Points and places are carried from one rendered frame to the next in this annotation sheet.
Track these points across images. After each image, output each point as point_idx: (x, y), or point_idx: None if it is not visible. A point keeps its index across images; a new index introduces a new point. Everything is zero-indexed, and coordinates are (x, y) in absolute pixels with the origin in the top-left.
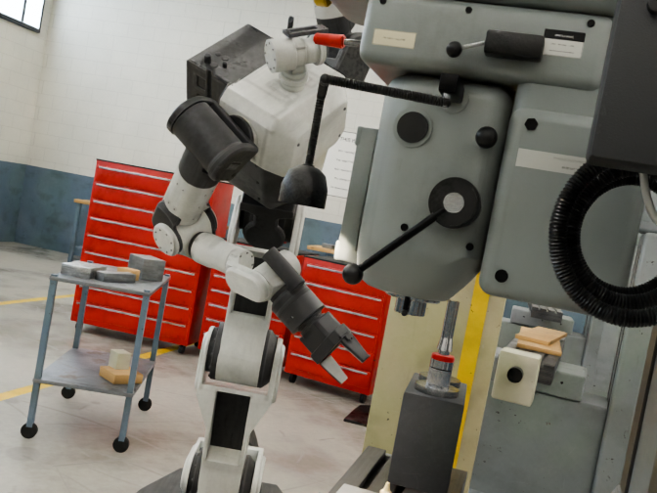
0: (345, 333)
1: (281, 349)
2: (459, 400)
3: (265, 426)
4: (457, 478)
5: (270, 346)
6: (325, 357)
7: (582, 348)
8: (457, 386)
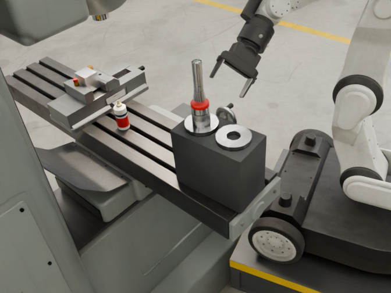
0: (219, 55)
1: (344, 90)
2: (181, 132)
3: None
4: (211, 204)
5: (341, 83)
6: (242, 74)
7: None
8: (217, 143)
